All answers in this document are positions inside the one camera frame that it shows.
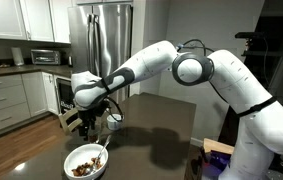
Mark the wooden base board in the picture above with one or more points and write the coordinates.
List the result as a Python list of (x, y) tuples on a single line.
[(217, 146)]

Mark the light wooden chair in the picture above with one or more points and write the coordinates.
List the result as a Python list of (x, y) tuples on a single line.
[(65, 125)]

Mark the stainless steel refrigerator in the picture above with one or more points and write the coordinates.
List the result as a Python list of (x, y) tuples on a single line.
[(111, 36)]

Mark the white lower kitchen cabinets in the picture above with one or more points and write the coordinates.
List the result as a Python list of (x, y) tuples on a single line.
[(4, 100)]

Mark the small dark bottle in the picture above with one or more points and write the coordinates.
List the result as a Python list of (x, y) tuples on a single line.
[(70, 62)]

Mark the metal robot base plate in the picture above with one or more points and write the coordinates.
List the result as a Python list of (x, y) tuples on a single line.
[(219, 160)]

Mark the metal spoon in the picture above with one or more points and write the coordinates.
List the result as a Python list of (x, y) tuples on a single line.
[(102, 148)]

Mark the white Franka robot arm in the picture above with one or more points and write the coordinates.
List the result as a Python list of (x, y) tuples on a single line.
[(234, 80)]

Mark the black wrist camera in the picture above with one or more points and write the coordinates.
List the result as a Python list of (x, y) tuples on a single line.
[(103, 107)]

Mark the white ceramic mug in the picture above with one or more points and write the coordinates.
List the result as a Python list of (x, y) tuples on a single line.
[(114, 126)]

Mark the white upper kitchen cabinets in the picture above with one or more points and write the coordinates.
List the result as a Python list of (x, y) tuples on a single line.
[(4, 16)]

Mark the mixed nuts and dried fruit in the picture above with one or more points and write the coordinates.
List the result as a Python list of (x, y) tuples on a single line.
[(79, 170), (91, 140)]

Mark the black bar camera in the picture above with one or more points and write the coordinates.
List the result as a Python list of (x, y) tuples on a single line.
[(247, 34)]

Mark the dark kitchen countertop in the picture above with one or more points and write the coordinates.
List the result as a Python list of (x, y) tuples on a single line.
[(31, 69)]

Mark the white paper towel roll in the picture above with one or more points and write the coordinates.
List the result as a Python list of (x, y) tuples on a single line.
[(17, 56)]

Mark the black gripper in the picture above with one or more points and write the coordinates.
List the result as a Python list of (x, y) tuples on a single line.
[(88, 120)]

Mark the white kitchen cabinets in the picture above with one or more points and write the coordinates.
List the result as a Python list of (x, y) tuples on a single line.
[(4, 100), (4, 16)]

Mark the white ceramic bowl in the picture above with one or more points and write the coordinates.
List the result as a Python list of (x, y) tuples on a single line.
[(81, 156)]

